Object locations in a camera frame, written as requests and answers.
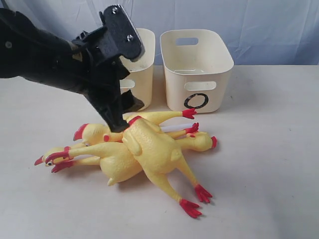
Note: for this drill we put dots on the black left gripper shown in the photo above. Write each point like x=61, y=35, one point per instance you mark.
x=80, y=67

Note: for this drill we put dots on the rubber chicken head with tube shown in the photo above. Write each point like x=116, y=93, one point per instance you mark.
x=94, y=133

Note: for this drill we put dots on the whole yellow rubber chicken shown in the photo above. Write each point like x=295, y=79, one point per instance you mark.
x=120, y=165

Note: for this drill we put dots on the headless yellow rubber chicken body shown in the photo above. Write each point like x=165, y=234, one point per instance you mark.
x=159, y=154

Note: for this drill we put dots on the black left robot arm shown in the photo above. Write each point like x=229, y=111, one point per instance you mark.
x=26, y=50

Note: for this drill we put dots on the cream bin marked X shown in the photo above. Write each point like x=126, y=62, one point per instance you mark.
x=140, y=80

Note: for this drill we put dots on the headless rubber chicken rear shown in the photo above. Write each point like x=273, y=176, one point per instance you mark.
x=159, y=117

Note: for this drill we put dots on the cream bin marked O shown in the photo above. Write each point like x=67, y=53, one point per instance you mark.
x=197, y=66

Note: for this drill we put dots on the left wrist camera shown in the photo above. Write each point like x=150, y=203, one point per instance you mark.
x=120, y=37

